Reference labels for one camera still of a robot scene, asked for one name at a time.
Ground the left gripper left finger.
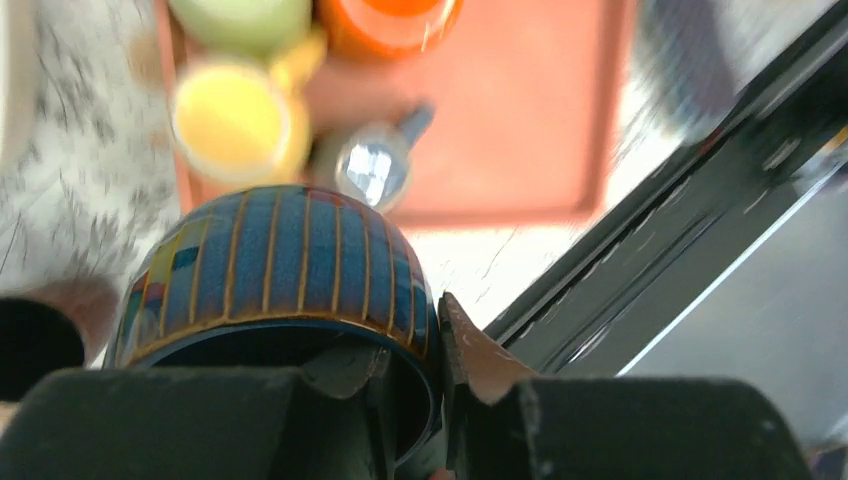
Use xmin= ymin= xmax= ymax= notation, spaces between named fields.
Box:
xmin=1 ymin=344 xmax=397 ymax=479

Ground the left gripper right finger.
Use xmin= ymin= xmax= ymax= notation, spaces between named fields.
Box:
xmin=438 ymin=294 xmax=811 ymax=479

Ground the dark blue round mug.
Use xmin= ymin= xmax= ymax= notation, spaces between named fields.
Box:
xmin=104 ymin=185 xmax=443 ymax=464

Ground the grey blue small mug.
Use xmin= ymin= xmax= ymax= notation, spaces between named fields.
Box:
xmin=309 ymin=103 xmax=434 ymax=213

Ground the dark brown small mug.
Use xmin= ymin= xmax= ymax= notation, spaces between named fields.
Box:
xmin=1 ymin=298 xmax=85 ymax=402

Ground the yellow mug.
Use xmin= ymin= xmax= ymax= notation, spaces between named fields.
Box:
xmin=171 ymin=28 xmax=327 ymax=189

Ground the orange mug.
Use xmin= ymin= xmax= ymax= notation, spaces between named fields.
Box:
xmin=314 ymin=0 xmax=464 ymax=63

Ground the light green mug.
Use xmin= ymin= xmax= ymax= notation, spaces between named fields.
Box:
xmin=168 ymin=0 xmax=313 ymax=57

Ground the salmon pink tray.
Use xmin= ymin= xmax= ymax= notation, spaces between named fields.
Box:
xmin=154 ymin=1 xmax=638 ymax=229

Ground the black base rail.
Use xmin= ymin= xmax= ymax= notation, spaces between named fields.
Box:
xmin=487 ymin=1 xmax=847 ymax=376

